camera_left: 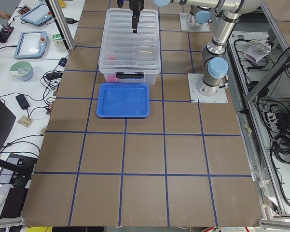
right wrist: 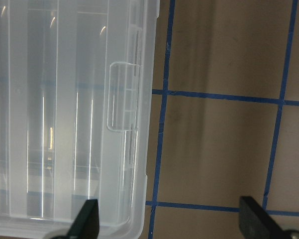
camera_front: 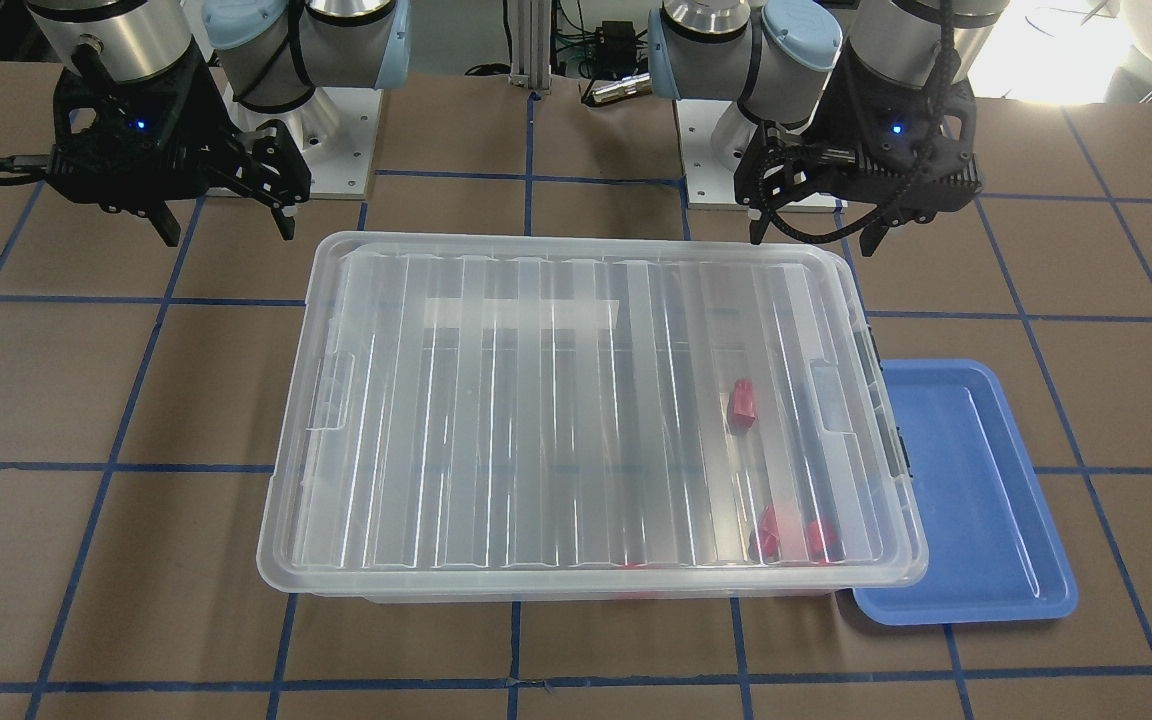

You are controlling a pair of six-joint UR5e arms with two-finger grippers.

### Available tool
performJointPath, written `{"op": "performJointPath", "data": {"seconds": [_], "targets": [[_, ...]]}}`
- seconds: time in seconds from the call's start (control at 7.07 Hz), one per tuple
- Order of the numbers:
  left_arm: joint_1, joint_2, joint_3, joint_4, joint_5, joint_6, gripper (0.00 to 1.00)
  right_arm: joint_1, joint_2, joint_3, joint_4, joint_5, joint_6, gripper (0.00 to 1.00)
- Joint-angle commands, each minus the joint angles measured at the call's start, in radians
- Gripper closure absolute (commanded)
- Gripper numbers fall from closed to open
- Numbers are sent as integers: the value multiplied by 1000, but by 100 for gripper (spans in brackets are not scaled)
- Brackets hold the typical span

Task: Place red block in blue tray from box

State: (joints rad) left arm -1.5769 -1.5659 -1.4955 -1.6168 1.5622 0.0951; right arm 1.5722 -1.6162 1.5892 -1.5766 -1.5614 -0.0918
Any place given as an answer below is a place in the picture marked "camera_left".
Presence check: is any far blue teach pendant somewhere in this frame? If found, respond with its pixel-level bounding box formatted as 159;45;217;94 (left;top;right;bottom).
20;3;52;26

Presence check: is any aluminium frame post left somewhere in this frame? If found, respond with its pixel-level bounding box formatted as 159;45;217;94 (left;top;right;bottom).
45;0;75;51

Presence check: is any black power adapter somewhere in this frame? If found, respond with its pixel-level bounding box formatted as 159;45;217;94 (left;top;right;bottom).
15;94;30;110

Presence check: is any green white carton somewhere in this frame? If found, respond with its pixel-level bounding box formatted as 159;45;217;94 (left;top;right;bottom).
52;34;65;47

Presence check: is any round green tape tin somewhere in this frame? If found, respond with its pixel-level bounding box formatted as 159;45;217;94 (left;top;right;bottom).
9;61;34;81

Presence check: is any blue plastic tray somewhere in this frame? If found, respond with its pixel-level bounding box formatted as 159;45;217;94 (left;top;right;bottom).
96;83;150;118

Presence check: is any clear plastic storage box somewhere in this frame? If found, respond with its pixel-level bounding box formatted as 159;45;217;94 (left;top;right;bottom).
98;8;162;86

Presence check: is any silver robot arm near tray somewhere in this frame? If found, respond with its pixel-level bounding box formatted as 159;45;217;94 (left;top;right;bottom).
154;0;262;97

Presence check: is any blue teach pendant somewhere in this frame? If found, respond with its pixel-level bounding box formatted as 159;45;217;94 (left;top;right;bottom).
14;31;48;59
20;3;52;26

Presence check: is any near blue teach pendant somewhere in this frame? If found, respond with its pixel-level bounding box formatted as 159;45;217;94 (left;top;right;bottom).
14;31;48;59

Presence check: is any black cable bundle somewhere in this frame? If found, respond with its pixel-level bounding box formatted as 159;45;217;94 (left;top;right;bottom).
271;131;290;166

